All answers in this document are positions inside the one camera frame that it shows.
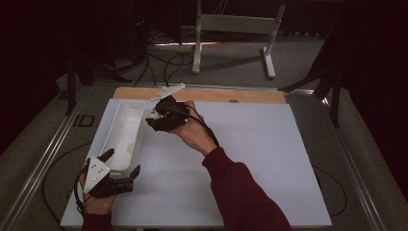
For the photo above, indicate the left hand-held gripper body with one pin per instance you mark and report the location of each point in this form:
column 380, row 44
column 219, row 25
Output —
column 112, row 186

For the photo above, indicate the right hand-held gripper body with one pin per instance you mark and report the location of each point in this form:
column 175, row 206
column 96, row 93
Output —
column 176, row 115

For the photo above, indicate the white plastic bin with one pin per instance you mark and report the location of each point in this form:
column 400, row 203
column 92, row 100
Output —
column 122, row 134

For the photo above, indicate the person's left hand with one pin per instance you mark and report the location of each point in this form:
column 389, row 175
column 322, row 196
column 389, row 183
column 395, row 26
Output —
column 99, row 205

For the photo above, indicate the person's right hand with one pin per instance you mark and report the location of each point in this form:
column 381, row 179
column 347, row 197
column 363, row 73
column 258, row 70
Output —
column 192, row 131

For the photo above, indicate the black stand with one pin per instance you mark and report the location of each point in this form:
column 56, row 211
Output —
column 70, row 93
column 335, row 106

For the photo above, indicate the white metal stand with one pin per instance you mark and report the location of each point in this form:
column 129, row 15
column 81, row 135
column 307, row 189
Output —
column 237, row 24

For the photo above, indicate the aluminium floor rail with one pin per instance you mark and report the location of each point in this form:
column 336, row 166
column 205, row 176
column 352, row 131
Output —
column 224, row 86
column 359, row 179
column 41, row 163

